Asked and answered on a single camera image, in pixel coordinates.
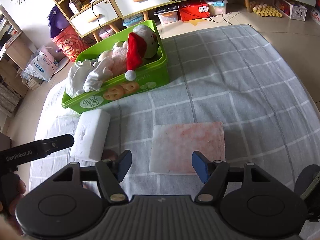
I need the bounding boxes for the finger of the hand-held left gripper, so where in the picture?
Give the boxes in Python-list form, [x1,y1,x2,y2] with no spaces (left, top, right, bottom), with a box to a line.
[41,133,75,157]

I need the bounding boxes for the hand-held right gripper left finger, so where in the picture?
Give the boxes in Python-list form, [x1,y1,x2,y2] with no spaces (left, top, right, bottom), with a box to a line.
[49,149,132,204]

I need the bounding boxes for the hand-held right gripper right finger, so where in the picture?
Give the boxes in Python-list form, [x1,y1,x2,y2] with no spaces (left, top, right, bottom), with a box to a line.
[192,151,275,204]

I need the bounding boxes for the white foam block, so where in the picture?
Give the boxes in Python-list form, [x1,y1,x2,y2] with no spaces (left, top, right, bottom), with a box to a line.
[70,109,111,162]

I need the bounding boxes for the green plastic box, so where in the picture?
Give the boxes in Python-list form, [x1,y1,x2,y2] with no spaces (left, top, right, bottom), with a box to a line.
[62,19,171,115]

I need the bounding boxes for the cream doll with patterned dress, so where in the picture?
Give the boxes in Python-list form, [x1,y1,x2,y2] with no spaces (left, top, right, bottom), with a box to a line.
[98,41,128,63]

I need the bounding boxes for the white plush with red hat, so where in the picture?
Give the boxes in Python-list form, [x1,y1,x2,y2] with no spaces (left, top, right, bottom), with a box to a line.
[125,25,160,81]

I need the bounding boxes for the person's left hand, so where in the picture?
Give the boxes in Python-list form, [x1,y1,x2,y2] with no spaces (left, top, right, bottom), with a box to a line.
[0,179,27,237]

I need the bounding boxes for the white shopping bag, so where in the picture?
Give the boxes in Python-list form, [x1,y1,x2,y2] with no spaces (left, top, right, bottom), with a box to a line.
[24,45,59,82]

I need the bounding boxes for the grey plaid bed sheet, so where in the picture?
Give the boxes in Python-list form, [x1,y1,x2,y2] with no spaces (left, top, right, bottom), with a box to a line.
[29,24,320,240]

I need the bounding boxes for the red bucket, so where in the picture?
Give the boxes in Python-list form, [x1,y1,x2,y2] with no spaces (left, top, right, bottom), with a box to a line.
[52,26,92,63]

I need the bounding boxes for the wooden desk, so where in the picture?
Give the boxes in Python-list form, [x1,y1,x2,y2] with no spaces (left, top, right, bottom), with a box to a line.
[0,5,33,117]

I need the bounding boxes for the dark rounded object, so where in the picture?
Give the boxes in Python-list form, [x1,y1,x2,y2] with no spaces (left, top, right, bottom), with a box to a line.
[294,164,320,222]

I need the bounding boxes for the purple plastic basket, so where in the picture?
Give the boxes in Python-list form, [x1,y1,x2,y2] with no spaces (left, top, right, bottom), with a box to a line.
[47,5,69,39]

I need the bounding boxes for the wooden shelf cabinet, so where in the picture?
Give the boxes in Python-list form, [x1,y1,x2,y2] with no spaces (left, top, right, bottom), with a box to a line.
[45,0,175,43]

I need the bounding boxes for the clear box with blue lid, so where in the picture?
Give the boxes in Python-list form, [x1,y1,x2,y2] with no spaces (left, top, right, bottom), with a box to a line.
[123,15,145,28]

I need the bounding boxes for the clear storage box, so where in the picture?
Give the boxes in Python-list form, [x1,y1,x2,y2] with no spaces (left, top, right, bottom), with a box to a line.
[154,6,179,25]

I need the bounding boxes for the red storage box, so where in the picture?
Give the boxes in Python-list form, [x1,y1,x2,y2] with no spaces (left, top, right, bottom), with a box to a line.
[179,1,209,22]

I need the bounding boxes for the egg tray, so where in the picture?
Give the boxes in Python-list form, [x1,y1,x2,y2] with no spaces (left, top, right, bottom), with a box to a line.
[249,1,283,18]

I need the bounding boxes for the white printed box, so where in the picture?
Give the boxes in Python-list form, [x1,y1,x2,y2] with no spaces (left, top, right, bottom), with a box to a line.
[275,0,308,21]

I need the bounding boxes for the white and blue carton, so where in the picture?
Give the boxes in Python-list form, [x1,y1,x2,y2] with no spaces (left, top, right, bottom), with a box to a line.
[310,7,320,26]

